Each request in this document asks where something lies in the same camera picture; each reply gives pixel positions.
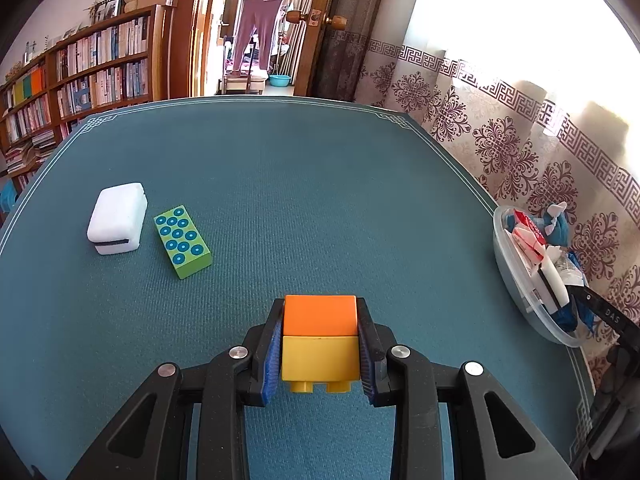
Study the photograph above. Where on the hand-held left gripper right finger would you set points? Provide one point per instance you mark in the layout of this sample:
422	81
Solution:
367	355

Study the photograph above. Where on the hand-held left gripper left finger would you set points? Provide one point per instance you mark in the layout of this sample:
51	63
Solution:
272	355

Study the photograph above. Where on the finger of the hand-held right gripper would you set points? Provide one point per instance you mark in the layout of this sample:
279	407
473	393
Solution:
605	312

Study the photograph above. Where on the blue snack packet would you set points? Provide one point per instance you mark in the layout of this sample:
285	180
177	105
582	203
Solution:
567	317

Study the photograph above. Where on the yellow and orange toy block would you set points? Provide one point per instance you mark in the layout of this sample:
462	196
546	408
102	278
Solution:
320	340

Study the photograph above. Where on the white printed plastic packet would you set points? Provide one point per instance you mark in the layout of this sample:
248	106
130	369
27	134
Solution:
570	266

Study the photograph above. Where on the white box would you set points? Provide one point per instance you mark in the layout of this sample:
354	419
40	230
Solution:
555	280

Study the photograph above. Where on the clear plastic container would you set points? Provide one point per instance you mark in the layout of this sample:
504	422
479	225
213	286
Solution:
520	290

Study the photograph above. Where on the blue woven cloth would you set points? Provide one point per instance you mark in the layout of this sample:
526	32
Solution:
560	230

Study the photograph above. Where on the red glue packet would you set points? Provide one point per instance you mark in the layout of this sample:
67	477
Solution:
532	232

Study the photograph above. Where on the green toy block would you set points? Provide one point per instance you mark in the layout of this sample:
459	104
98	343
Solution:
182	242

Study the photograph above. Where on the white sponge with dark slot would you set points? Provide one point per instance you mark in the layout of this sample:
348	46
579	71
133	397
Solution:
115	210

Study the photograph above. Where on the patterned white curtain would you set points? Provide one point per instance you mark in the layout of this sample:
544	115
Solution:
500	135

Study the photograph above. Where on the blue basin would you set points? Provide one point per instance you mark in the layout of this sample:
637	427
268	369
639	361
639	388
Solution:
279	81

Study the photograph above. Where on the dark grey curtain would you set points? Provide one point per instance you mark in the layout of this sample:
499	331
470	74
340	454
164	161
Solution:
350	60

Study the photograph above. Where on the wooden door with knob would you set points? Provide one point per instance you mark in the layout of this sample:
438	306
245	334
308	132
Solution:
312	50

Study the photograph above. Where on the stack of books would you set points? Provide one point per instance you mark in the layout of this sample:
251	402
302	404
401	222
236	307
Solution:
30	152

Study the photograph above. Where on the hanging pink trousers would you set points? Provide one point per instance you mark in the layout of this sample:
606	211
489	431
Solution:
260	20

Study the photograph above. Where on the wooden bookshelf with books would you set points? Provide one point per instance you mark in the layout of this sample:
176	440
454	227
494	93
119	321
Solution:
100	60

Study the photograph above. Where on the photo frame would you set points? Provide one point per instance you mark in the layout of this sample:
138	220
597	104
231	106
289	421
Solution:
109	8

